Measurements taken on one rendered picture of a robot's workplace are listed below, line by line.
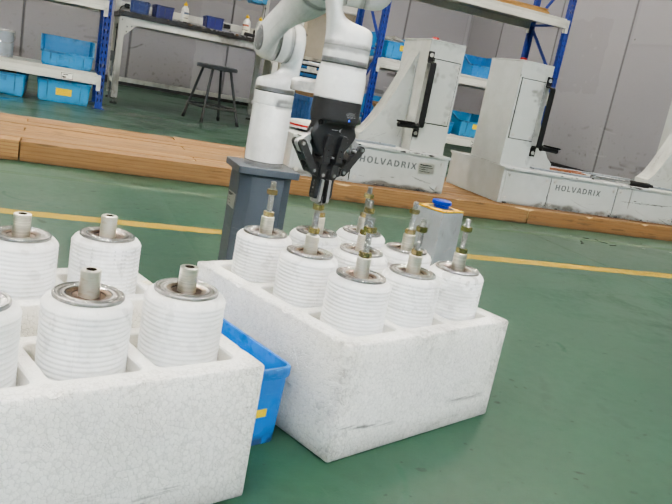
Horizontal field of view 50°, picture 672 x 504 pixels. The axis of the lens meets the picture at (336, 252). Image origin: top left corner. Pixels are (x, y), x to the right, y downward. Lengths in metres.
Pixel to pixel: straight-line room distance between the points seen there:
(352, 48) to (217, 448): 0.58
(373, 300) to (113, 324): 0.40
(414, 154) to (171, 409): 2.78
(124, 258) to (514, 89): 3.02
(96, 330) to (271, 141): 0.97
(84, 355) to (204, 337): 0.14
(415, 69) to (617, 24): 5.03
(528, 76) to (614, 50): 4.57
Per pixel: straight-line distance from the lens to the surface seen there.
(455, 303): 1.21
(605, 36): 8.55
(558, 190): 4.00
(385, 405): 1.10
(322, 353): 1.03
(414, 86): 3.62
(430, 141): 3.61
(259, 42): 1.68
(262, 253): 1.19
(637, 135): 7.86
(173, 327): 0.84
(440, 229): 1.44
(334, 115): 1.08
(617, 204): 4.27
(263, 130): 1.67
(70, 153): 3.06
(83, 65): 5.77
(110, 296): 0.82
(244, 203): 1.67
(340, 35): 1.08
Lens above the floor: 0.52
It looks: 13 degrees down
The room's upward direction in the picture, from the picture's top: 11 degrees clockwise
